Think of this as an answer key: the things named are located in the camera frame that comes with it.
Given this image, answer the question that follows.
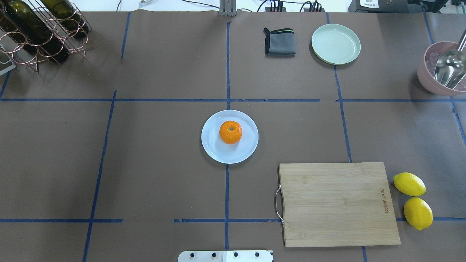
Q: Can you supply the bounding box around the bamboo cutting board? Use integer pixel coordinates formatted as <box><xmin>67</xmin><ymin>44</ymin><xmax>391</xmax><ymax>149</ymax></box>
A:
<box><xmin>277</xmin><ymin>162</ymin><xmax>401</xmax><ymax>248</ymax></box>

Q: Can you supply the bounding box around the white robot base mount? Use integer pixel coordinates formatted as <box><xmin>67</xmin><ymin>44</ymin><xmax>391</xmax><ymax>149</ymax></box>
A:
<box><xmin>178</xmin><ymin>250</ymin><xmax>274</xmax><ymax>262</ymax></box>

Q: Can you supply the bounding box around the yellow lemon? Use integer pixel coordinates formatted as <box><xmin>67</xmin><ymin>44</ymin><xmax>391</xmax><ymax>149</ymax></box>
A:
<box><xmin>393</xmin><ymin>172</ymin><xmax>426</xmax><ymax>197</ymax></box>
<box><xmin>403</xmin><ymin>197</ymin><xmax>433</xmax><ymax>231</ymax></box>

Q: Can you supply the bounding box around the dark wine bottle left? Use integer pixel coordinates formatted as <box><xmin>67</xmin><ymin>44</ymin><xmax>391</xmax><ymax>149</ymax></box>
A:
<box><xmin>1</xmin><ymin>0</ymin><xmax>69</xmax><ymax>64</ymax></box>

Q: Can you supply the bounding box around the upper yellow lemon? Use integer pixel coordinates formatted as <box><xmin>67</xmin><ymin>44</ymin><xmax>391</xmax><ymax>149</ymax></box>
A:
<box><xmin>393</xmin><ymin>172</ymin><xmax>426</xmax><ymax>197</ymax></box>

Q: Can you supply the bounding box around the metal scoop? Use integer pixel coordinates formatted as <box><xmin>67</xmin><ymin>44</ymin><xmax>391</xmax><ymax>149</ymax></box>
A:
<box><xmin>433</xmin><ymin>31</ymin><xmax>466</xmax><ymax>89</ymax></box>

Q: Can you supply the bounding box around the light blue plate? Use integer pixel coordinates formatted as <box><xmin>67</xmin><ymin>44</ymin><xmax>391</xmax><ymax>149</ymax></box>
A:
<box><xmin>201</xmin><ymin>110</ymin><xmax>258</xmax><ymax>164</ymax></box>

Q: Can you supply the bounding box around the dark wine bottle right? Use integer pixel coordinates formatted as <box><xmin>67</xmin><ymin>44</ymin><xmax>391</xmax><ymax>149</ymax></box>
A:
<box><xmin>41</xmin><ymin>0</ymin><xmax>89</xmax><ymax>39</ymax></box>

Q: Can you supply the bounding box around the pink bowl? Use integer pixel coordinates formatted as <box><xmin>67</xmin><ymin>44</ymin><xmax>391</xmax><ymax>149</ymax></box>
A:
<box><xmin>417</xmin><ymin>41</ymin><xmax>465</xmax><ymax>96</ymax></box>

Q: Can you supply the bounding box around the grey camera pole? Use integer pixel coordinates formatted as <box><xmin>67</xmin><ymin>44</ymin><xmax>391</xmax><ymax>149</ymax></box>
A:
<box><xmin>219</xmin><ymin>0</ymin><xmax>237</xmax><ymax>17</ymax></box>

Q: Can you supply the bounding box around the grey folded cloth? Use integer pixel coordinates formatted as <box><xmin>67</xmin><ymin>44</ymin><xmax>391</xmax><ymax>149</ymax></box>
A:
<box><xmin>263</xmin><ymin>28</ymin><xmax>296</xmax><ymax>57</ymax></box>

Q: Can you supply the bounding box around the lower yellow lemon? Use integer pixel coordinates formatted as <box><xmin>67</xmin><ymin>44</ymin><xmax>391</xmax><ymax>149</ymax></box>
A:
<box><xmin>403</xmin><ymin>197</ymin><xmax>433</xmax><ymax>231</ymax></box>

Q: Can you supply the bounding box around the orange fruit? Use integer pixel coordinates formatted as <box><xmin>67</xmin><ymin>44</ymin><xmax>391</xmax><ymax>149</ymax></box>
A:
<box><xmin>219</xmin><ymin>120</ymin><xmax>243</xmax><ymax>144</ymax></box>

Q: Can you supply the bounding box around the light green plate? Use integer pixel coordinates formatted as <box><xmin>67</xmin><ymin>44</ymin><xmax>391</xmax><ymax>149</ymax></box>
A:
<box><xmin>311</xmin><ymin>24</ymin><xmax>362</xmax><ymax>65</ymax></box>

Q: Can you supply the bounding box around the copper wire wine rack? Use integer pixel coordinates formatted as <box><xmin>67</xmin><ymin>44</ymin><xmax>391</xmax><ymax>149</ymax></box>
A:
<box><xmin>1</xmin><ymin>0</ymin><xmax>95</xmax><ymax>71</ymax></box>

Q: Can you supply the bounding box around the dark wine bottle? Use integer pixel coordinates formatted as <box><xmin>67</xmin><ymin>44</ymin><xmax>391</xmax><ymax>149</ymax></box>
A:
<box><xmin>1</xmin><ymin>0</ymin><xmax>69</xmax><ymax>64</ymax></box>
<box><xmin>41</xmin><ymin>0</ymin><xmax>89</xmax><ymax>39</ymax></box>

